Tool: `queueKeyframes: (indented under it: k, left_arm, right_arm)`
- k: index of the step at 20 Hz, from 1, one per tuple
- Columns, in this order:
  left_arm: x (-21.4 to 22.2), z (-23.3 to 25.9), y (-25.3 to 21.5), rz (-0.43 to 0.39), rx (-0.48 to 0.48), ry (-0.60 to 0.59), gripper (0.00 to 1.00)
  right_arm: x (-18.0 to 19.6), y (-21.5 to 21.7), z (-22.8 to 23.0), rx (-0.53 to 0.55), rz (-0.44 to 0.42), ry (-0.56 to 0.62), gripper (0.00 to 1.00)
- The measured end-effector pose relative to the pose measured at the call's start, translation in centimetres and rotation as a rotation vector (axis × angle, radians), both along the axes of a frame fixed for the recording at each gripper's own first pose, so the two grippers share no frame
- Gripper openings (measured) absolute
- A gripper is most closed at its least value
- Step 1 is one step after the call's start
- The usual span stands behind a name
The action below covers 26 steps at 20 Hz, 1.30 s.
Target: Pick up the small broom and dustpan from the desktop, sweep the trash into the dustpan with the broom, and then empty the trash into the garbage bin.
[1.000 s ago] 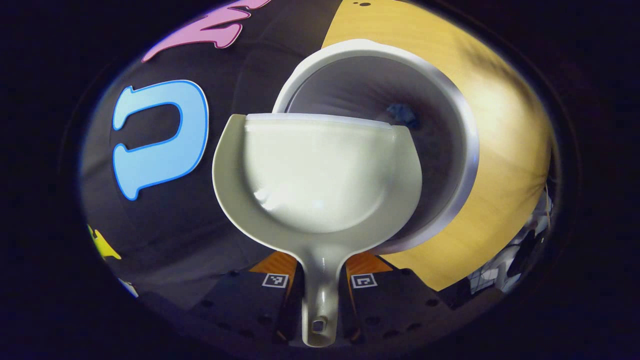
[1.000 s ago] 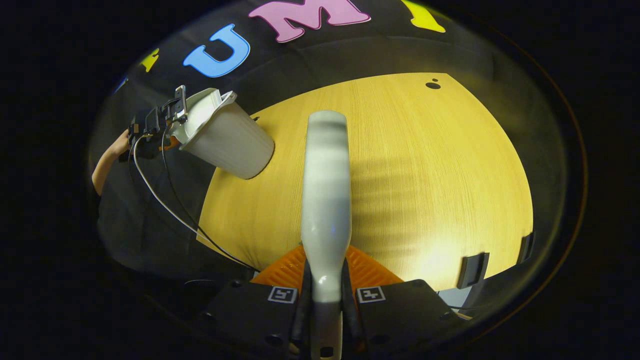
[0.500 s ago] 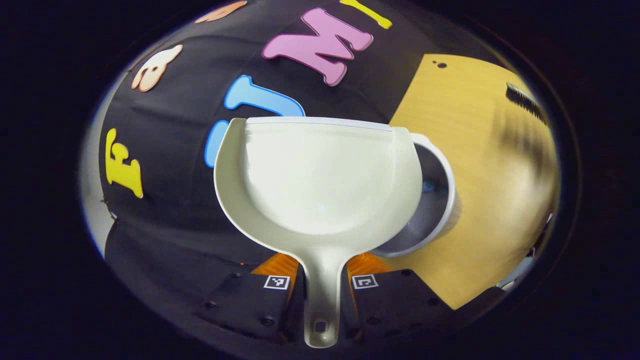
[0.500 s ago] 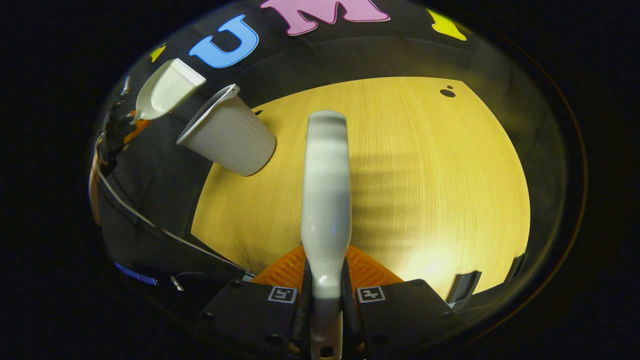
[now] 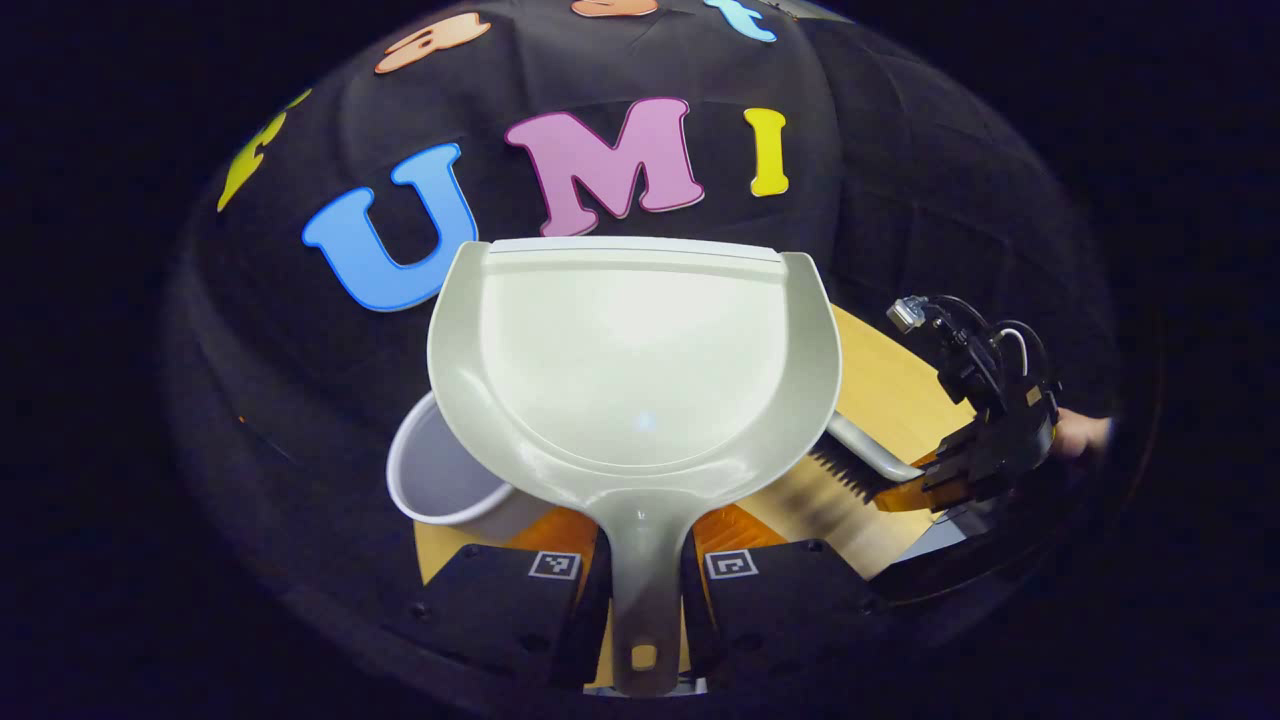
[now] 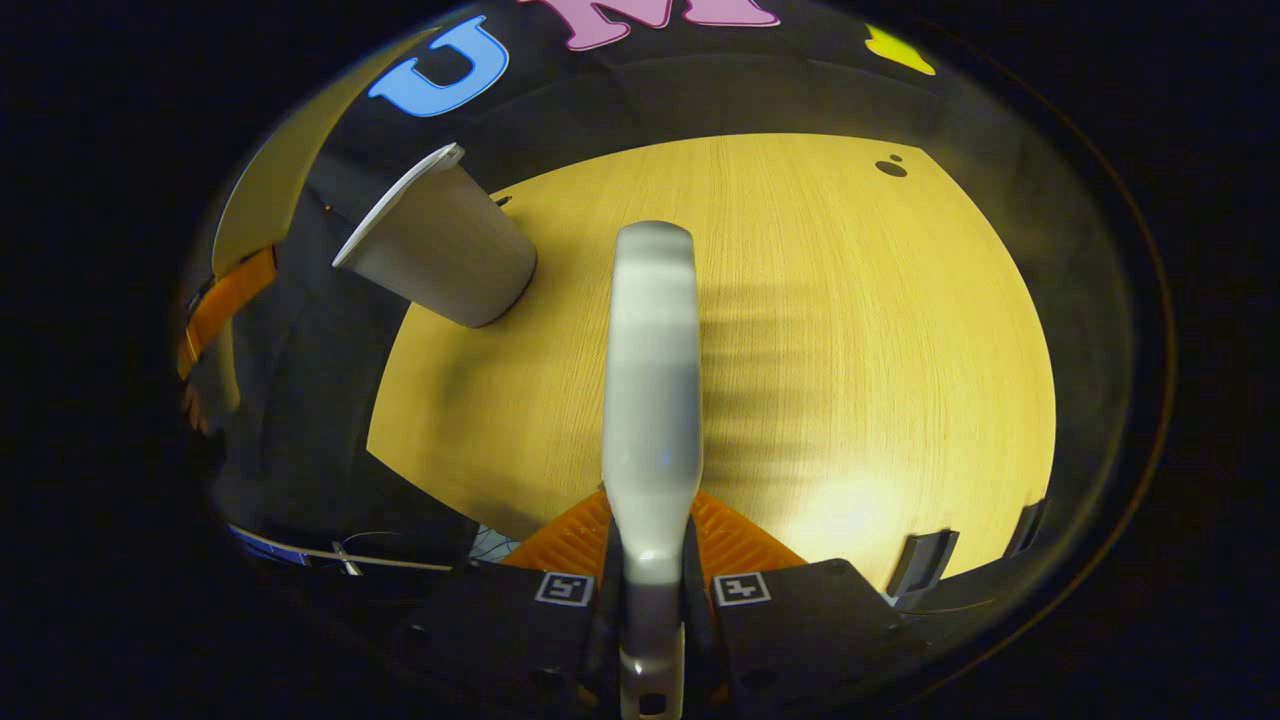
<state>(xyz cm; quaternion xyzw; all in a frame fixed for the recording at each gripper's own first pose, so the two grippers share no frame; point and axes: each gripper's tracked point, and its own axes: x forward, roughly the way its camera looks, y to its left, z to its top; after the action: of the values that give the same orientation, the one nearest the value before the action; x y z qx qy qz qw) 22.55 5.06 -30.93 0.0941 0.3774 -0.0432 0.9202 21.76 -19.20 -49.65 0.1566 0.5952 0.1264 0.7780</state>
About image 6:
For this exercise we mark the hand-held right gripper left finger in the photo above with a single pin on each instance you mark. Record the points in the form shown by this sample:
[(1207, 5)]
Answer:
[(520, 620)]

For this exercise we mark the grey ribbed garbage bin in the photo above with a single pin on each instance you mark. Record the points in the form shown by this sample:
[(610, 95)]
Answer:
[(450, 255)]

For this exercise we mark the black desk edge clamp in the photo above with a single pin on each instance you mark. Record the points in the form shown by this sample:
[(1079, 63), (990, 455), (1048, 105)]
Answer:
[(1025, 528), (920, 562)]

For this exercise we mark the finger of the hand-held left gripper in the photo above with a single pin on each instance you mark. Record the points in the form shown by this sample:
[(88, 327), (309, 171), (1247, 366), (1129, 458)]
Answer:
[(228, 300)]

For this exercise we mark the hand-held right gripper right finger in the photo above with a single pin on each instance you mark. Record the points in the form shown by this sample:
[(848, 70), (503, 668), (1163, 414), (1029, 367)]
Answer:
[(800, 620)]

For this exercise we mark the small white broom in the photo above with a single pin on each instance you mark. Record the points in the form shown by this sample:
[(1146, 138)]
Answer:
[(650, 400)]

